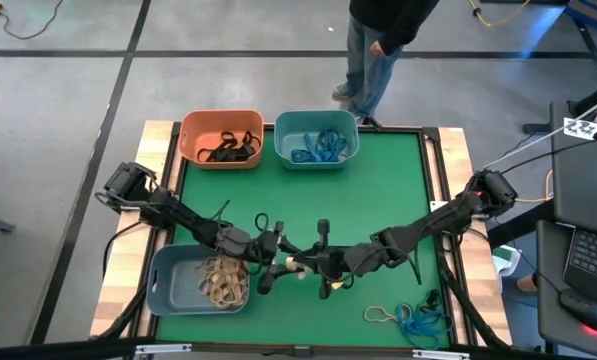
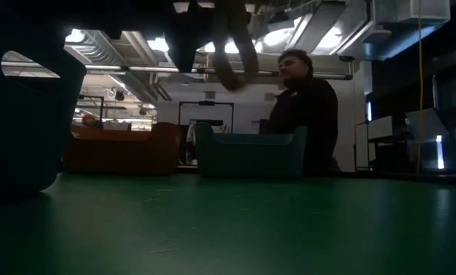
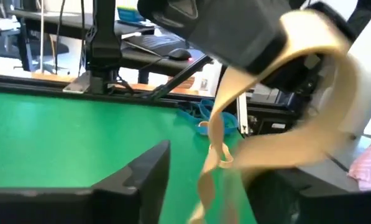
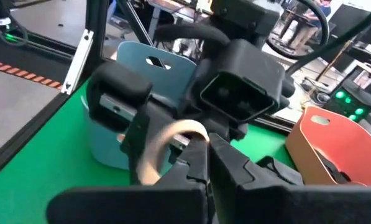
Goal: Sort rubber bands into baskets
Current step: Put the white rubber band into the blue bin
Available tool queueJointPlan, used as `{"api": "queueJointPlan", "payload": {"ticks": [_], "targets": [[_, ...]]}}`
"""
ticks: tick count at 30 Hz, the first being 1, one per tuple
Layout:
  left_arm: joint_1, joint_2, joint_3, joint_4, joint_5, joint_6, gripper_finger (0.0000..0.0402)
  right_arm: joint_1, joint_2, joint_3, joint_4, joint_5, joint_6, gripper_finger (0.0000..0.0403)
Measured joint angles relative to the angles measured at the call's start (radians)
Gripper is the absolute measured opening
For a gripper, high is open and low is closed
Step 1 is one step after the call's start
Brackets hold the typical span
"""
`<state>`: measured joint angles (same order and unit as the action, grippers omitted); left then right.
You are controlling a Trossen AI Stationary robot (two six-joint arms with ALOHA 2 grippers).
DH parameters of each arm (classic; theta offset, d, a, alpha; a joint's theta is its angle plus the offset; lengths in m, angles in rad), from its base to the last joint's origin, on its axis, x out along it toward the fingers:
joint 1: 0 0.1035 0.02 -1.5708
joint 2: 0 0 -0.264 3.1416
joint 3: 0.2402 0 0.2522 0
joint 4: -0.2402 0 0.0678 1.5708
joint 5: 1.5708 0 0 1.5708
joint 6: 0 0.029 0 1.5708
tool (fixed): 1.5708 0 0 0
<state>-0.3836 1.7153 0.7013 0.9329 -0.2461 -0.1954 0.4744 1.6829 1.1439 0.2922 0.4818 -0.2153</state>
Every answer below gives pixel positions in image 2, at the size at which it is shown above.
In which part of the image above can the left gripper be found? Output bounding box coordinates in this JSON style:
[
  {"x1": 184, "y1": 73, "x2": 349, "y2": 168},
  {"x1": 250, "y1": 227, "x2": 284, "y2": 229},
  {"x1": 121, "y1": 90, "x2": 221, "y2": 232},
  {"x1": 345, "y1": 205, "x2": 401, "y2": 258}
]
[{"x1": 108, "y1": 0, "x2": 251, "y2": 73}]

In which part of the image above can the tan rubber band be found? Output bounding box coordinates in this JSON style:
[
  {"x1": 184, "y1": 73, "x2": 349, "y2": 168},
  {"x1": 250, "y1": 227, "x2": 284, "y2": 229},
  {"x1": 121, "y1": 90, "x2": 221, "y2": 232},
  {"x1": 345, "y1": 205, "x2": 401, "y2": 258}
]
[{"x1": 211, "y1": 0, "x2": 260, "y2": 92}]

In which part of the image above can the long silver ceiling pipe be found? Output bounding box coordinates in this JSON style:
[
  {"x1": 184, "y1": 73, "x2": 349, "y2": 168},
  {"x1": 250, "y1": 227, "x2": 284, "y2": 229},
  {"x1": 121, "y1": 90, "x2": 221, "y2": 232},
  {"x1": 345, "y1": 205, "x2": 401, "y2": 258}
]
[{"x1": 82, "y1": 63, "x2": 354, "y2": 81}]

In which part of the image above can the white cloth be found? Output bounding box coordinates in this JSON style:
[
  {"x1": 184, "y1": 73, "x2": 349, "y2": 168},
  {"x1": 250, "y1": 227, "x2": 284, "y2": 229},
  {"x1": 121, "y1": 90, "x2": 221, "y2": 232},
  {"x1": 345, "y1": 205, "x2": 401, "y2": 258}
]
[{"x1": 185, "y1": 122, "x2": 199, "y2": 161}]

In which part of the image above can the orange plastic basket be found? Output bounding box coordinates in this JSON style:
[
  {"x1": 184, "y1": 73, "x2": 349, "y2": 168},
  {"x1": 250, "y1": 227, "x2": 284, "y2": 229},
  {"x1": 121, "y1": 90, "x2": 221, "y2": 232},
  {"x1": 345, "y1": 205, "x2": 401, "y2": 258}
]
[{"x1": 62, "y1": 121, "x2": 183, "y2": 176}]

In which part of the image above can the teal plastic basket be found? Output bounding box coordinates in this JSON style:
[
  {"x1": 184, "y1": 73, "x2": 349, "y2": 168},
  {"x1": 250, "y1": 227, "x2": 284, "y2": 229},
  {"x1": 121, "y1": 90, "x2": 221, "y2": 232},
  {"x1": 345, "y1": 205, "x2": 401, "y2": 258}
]
[{"x1": 194, "y1": 121, "x2": 309, "y2": 180}]

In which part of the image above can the grey-blue plastic basket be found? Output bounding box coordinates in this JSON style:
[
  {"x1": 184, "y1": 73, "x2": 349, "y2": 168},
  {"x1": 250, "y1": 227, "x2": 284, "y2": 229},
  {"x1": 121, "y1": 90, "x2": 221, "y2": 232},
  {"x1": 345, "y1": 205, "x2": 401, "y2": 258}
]
[{"x1": 0, "y1": 34, "x2": 88, "y2": 205}]

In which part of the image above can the green table mat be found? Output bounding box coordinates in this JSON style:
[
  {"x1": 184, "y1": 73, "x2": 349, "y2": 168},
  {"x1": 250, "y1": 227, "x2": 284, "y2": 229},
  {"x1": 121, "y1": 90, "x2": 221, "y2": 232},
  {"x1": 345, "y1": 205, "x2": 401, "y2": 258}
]
[{"x1": 0, "y1": 171, "x2": 456, "y2": 275}]

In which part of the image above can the white cabinet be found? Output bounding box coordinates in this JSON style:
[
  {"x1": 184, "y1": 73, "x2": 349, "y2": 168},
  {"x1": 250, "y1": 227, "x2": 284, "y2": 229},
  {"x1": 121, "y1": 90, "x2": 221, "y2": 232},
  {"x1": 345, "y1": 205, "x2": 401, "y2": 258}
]
[{"x1": 354, "y1": 115, "x2": 396, "y2": 172}]

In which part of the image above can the lit white strip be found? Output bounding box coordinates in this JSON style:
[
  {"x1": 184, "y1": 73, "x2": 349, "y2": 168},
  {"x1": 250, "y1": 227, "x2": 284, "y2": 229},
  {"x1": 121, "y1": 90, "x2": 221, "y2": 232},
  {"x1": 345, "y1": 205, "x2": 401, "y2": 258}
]
[{"x1": 435, "y1": 134, "x2": 445, "y2": 170}]

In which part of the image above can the black background gantry frame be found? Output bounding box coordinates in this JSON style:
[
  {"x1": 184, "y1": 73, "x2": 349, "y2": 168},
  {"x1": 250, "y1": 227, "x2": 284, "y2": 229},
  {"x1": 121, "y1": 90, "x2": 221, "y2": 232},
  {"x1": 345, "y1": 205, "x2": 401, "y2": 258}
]
[{"x1": 177, "y1": 100, "x2": 235, "y2": 134}]

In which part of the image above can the rectangular metal air duct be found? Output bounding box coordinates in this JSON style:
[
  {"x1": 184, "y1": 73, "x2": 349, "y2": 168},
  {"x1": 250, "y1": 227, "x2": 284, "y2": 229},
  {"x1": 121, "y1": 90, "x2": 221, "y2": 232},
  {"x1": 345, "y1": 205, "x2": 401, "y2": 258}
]
[{"x1": 250, "y1": 0, "x2": 374, "y2": 57}]

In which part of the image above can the large grey air duct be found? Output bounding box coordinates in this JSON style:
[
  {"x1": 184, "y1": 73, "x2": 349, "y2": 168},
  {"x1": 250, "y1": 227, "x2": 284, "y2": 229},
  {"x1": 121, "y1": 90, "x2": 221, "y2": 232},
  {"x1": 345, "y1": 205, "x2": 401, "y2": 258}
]
[{"x1": 359, "y1": 0, "x2": 452, "y2": 62}]

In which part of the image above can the yellow hanging cable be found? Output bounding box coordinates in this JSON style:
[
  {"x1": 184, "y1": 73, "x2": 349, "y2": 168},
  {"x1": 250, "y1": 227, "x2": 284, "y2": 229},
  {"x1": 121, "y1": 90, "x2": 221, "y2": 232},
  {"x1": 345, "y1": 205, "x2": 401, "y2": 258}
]
[{"x1": 416, "y1": 0, "x2": 425, "y2": 175}]

